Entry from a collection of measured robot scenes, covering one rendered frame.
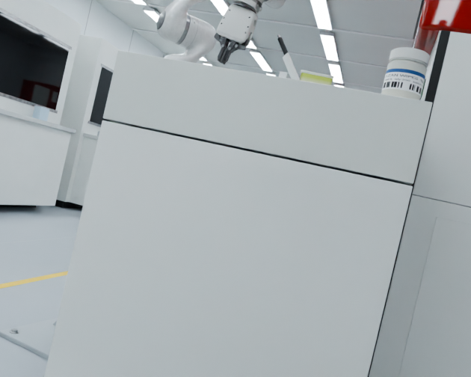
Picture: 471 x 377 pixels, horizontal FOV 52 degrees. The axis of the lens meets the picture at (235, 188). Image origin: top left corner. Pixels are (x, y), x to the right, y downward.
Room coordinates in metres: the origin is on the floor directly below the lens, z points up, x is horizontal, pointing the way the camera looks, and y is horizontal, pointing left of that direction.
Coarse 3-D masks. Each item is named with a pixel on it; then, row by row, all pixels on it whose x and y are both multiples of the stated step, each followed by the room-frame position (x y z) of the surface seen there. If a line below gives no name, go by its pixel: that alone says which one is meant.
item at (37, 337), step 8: (48, 320) 2.01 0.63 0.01; (56, 320) 2.03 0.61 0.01; (8, 328) 1.83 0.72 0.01; (16, 328) 1.85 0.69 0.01; (24, 328) 1.87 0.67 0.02; (32, 328) 1.88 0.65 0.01; (40, 328) 1.90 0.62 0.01; (48, 328) 1.92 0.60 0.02; (8, 336) 1.77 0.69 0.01; (16, 336) 1.78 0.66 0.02; (24, 336) 1.80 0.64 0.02; (32, 336) 1.81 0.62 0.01; (40, 336) 1.83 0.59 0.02; (48, 336) 1.85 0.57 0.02; (24, 344) 1.73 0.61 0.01; (32, 344) 1.74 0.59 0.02; (40, 344) 1.76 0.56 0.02; (48, 344) 1.77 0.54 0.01; (40, 352) 1.70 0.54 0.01; (48, 352) 1.71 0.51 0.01
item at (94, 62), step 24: (96, 48) 5.58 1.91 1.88; (72, 72) 5.64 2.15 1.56; (96, 72) 5.61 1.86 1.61; (72, 96) 5.62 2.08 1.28; (96, 96) 5.71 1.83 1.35; (72, 120) 5.60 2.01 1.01; (96, 120) 5.81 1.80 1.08; (72, 144) 5.59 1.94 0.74; (72, 168) 5.57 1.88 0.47; (72, 192) 5.64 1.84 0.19
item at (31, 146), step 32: (0, 0) 4.10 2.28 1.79; (32, 0) 4.44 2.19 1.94; (0, 32) 4.17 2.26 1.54; (32, 32) 4.52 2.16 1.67; (64, 32) 4.94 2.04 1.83; (0, 64) 4.24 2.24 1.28; (32, 64) 4.61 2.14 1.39; (64, 64) 5.05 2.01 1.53; (0, 96) 4.32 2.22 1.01; (32, 96) 4.70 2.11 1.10; (64, 96) 5.16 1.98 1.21; (0, 128) 4.11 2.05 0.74; (32, 128) 4.48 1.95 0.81; (64, 128) 4.87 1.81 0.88; (0, 160) 4.18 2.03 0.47; (32, 160) 4.57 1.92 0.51; (64, 160) 5.03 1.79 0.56; (0, 192) 4.27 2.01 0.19; (32, 192) 4.67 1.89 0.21
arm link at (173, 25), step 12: (180, 0) 1.77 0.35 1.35; (192, 0) 1.77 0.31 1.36; (204, 0) 1.81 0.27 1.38; (168, 12) 1.77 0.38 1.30; (180, 12) 1.76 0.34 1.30; (156, 24) 1.81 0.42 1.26; (168, 24) 1.77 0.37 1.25; (180, 24) 1.78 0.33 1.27; (168, 36) 1.79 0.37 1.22; (180, 36) 1.80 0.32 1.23
